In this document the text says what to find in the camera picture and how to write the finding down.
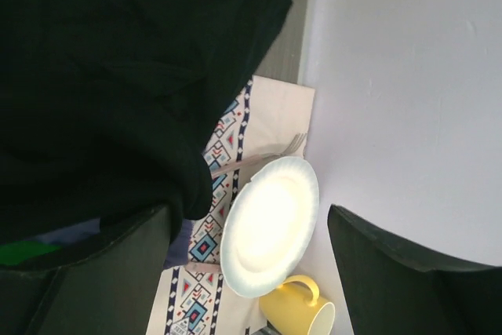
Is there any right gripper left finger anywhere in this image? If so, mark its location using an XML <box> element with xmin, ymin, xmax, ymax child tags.
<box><xmin>1</xmin><ymin>206</ymin><xmax>171</xmax><ymax>334</ymax></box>

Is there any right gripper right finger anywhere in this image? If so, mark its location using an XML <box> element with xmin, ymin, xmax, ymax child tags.
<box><xmin>327</xmin><ymin>206</ymin><xmax>501</xmax><ymax>334</ymax></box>

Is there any navy purple garment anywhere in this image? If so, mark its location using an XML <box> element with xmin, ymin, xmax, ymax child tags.
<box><xmin>29</xmin><ymin>218</ymin><xmax>193</xmax><ymax>270</ymax></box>

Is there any black garment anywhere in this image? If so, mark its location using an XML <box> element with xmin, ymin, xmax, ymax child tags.
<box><xmin>1</xmin><ymin>0</ymin><xmax>292</xmax><ymax>243</ymax></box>

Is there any yellow mug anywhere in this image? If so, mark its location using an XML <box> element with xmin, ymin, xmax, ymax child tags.
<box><xmin>259</xmin><ymin>275</ymin><xmax>336</xmax><ymax>335</ymax></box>

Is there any green plastic tray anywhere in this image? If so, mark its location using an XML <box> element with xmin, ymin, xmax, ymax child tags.
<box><xmin>0</xmin><ymin>241</ymin><xmax>60</xmax><ymax>266</ymax></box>

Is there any white plate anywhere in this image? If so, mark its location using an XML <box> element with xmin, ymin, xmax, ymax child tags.
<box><xmin>220</xmin><ymin>156</ymin><xmax>319</xmax><ymax>298</ymax></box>

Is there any silver fork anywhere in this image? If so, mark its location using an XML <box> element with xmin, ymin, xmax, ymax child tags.
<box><xmin>211</xmin><ymin>133</ymin><xmax>307</xmax><ymax>179</ymax></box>

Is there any patterned white cloth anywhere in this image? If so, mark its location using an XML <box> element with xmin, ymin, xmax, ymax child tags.
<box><xmin>146</xmin><ymin>76</ymin><xmax>315</xmax><ymax>334</ymax></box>

